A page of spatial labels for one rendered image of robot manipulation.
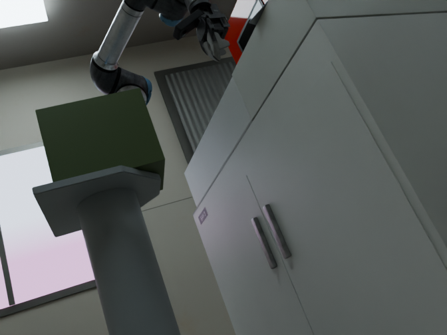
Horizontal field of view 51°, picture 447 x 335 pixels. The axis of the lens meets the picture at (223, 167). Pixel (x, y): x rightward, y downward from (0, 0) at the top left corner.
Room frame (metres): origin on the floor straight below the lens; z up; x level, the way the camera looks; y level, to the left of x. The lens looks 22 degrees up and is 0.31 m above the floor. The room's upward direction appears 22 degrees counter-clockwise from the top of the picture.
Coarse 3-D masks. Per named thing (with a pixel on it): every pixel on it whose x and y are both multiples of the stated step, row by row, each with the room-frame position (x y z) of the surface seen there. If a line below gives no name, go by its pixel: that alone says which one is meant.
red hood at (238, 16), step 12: (240, 0) 1.81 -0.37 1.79; (252, 0) 1.75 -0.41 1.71; (264, 0) 1.68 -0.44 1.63; (240, 12) 1.85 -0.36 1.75; (252, 12) 1.77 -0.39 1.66; (240, 24) 1.89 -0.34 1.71; (252, 24) 1.81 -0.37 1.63; (228, 36) 2.00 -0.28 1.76; (240, 36) 1.92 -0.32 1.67; (240, 48) 1.95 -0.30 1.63
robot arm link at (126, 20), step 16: (128, 0) 1.18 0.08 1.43; (144, 0) 1.18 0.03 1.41; (128, 16) 1.22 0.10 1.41; (112, 32) 1.28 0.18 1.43; (128, 32) 1.28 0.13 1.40; (112, 48) 1.32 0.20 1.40; (96, 64) 1.38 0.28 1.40; (112, 64) 1.39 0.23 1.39; (96, 80) 1.43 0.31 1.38; (112, 80) 1.45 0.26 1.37
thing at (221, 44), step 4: (208, 32) 1.15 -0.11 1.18; (208, 36) 1.15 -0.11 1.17; (216, 36) 1.16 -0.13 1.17; (208, 40) 1.16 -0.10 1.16; (220, 40) 1.17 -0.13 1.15; (224, 40) 1.17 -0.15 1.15; (212, 44) 1.15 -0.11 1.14; (216, 44) 1.15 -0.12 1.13; (220, 44) 1.17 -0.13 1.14; (224, 44) 1.17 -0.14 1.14; (228, 44) 1.18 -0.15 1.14; (212, 48) 1.16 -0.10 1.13; (216, 48) 1.15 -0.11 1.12; (220, 48) 1.16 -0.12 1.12; (224, 48) 1.18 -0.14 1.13; (216, 52) 1.16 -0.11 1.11; (216, 56) 1.17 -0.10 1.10
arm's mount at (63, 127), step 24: (120, 96) 1.07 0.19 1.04; (48, 120) 1.02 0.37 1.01; (72, 120) 1.03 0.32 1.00; (96, 120) 1.05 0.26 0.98; (120, 120) 1.07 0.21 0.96; (144, 120) 1.09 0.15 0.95; (48, 144) 1.01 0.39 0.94; (72, 144) 1.03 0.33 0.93; (96, 144) 1.05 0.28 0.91; (120, 144) 1.06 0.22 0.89; (144, 144) 1.08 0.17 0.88; (72, 168) 1.02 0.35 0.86; (96, 168) 1.04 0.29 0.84; (144, 168) 1.10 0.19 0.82
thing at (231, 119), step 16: (224, 96) 1.14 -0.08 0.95; (240, 96) 1.07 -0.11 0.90; (224, 112) 1.17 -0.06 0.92; (240, 112) 1.10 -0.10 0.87; (208, 128) 1.28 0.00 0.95; (224, 128) 1.20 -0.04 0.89; (240, 128) 1.13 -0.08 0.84; (208, 144) 1.31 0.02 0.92; (224, 144) 1.23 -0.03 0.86; (192, 160) 1.46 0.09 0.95; (208, 160) 1.35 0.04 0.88; (224, 160) 1.26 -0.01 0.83; (192, 176) 1.50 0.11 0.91; (208, 176) 1.39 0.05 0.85; (192, 192) 1.54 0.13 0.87
